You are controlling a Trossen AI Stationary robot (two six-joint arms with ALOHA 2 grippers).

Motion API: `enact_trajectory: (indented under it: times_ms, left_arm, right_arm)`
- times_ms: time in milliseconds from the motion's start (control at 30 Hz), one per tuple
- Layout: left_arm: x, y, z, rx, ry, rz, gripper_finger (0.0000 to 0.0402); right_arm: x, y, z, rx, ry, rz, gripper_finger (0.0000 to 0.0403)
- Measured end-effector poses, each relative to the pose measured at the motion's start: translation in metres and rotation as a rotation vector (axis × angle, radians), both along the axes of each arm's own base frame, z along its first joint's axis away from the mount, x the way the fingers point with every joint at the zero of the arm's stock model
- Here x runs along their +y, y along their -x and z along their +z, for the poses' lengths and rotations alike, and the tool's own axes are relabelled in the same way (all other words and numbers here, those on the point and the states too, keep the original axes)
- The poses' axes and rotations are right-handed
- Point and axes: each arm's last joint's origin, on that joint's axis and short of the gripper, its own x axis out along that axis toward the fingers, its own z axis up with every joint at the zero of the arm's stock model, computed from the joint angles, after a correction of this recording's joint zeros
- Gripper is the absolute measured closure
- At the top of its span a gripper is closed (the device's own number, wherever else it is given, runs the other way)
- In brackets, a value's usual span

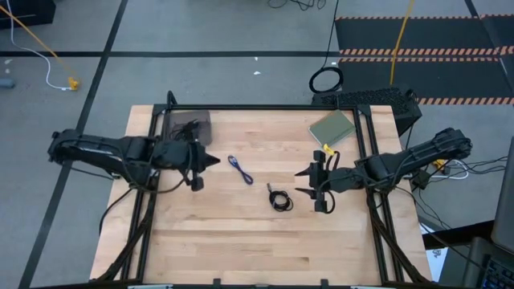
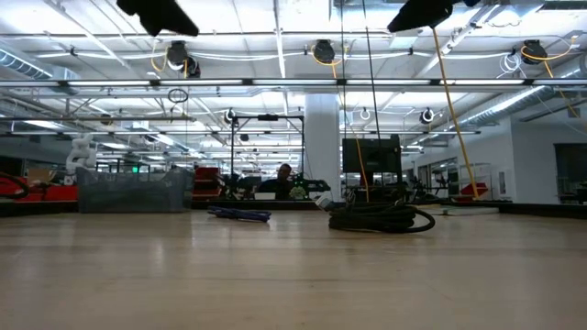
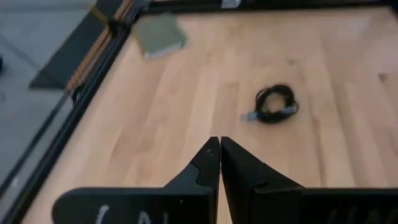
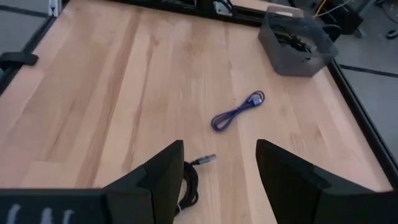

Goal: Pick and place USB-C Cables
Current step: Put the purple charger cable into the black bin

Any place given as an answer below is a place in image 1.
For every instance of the black keyboard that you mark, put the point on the black keyboard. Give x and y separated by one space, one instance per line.
500 277

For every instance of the translucent grey plastic bin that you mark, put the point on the translucent grey plastic bin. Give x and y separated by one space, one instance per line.
202 124

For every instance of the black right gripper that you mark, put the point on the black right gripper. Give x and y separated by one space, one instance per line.
343 180

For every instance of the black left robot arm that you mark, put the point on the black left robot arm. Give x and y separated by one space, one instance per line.
100 146

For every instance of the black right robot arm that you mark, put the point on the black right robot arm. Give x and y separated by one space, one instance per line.
421 154

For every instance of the black box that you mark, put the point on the black box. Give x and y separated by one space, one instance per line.
24 12

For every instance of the black aluminium table frame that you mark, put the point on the black aluminium table frame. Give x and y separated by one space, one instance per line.
261 107

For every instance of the small yellow clip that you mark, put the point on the small yellow clip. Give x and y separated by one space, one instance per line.
329 149

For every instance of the black mat with orange stripes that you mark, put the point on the black mat with orange stripes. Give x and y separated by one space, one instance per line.
441 36

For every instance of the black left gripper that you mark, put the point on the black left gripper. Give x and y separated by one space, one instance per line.
172 155

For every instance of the white paper sheet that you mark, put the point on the white paper sheet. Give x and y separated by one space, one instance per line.
435 261

